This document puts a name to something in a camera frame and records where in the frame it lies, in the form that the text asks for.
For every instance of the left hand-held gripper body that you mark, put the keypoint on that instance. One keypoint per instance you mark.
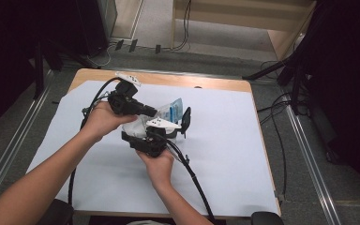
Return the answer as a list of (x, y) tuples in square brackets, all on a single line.
[(123, 100)]

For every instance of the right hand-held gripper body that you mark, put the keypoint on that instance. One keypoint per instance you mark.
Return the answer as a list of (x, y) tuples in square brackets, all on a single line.
[(151, 143)]

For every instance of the blue and white pouch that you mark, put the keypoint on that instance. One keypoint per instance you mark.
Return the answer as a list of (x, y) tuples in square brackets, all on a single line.
[(172, 110)]

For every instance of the person's right hand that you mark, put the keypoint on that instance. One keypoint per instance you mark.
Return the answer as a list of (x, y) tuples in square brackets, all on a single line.
[(159, 168)]

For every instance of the person's left hand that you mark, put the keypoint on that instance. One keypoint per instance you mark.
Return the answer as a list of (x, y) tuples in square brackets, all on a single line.
[(103, 122)]

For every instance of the black floor tape piece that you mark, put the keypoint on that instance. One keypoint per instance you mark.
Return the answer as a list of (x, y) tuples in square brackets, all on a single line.
[(133, 45), (157, 49), (119, 44)]

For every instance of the white table sheet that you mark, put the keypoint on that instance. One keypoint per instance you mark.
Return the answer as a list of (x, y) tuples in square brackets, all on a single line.
[(231, 162)]

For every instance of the grey metal cabinet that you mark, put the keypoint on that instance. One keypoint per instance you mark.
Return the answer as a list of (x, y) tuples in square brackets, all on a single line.
[(109, 18)]

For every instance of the black upright stand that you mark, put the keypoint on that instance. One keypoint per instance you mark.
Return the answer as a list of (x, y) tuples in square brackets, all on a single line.
[(39, 78)]

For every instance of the black tripod stand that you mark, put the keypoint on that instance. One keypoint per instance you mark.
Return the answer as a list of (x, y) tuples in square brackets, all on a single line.
[(262, 72)]

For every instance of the light wooden shelf unit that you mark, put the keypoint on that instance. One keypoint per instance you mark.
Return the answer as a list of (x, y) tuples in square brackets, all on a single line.
[(231, 22)]

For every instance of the dark curtain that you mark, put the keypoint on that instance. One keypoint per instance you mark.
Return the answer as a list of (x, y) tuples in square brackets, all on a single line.
[(6, 37), (350, 62)]

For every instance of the metal floor rail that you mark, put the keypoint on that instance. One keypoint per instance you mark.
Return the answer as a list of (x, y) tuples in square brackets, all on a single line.
[(312, 156), (9, 150), (175, 73)]

